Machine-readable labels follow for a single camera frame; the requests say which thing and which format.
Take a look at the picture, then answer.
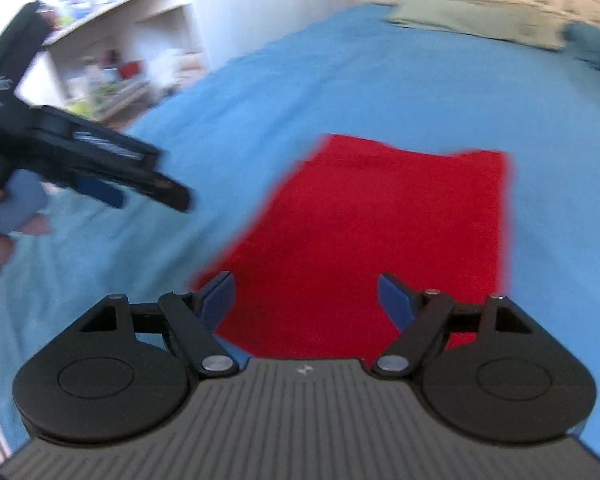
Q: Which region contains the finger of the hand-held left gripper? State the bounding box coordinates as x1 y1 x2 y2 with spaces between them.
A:
122 160 193 214
74 175 127 209

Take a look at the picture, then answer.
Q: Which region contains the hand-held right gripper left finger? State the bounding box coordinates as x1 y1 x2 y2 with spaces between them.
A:
77 271 240 375

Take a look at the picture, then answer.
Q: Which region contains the folded blue duvet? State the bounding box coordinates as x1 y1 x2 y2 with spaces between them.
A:
561 21 600 77

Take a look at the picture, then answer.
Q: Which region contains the red sweater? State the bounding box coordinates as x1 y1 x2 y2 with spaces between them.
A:
190 133 513 361

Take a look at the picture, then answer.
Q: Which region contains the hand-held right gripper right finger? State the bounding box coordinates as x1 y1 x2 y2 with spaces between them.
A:
371 273 533 375

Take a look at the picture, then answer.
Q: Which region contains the person's left hand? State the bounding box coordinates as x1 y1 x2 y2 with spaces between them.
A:
0 179 52 298

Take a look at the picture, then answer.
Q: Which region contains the bed with blue sheet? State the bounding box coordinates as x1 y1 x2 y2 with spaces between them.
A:
0 2 600 461

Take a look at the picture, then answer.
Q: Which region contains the green pillow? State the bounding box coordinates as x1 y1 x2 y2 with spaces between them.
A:
384 0 570 52

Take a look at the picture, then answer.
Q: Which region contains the white shelf unit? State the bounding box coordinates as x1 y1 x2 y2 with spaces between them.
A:
10 0 231 128

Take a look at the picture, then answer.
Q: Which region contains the red box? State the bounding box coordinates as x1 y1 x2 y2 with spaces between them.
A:
117 60 145 81

